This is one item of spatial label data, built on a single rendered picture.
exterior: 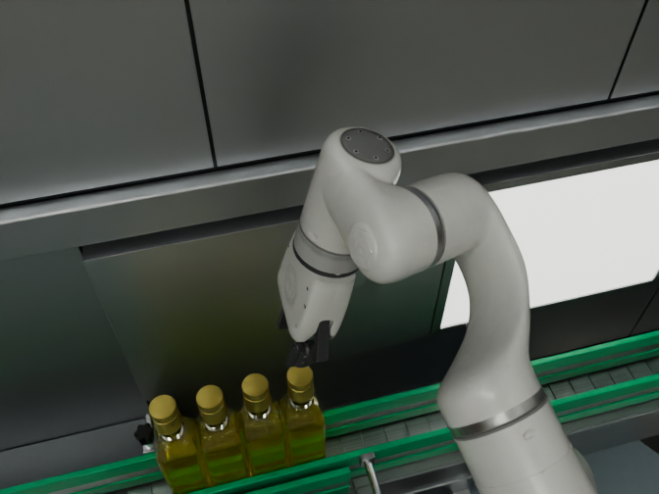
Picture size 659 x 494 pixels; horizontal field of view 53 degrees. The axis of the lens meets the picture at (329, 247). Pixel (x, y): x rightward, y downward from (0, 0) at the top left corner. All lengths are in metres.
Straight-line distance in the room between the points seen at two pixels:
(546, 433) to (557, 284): 0.62
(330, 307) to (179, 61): 0.28
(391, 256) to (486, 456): 0.17
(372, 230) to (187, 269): 0.36
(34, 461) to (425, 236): 0.84
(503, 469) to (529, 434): 0.03
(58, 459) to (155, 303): 0.40
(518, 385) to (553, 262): 0.56
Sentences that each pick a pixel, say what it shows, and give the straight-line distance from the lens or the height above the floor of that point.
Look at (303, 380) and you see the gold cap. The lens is 0.86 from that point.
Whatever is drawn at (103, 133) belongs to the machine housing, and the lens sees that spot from 0.73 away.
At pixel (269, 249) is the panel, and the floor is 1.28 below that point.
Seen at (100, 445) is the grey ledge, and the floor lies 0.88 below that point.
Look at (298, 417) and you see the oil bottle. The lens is 0.92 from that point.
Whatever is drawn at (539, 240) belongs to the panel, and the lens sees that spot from 1.03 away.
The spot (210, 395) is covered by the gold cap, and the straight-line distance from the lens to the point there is 0.86.
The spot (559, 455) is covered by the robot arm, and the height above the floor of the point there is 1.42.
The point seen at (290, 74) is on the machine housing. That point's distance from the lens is 0.71.
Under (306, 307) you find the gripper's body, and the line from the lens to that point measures 0.67.
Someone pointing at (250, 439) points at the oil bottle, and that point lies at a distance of 0.93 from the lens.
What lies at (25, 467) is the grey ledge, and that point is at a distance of 1.21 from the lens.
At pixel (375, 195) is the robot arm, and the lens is 0.54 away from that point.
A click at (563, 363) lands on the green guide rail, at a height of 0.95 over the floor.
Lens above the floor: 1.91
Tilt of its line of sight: 49 degrees down
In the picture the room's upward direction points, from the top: straight up
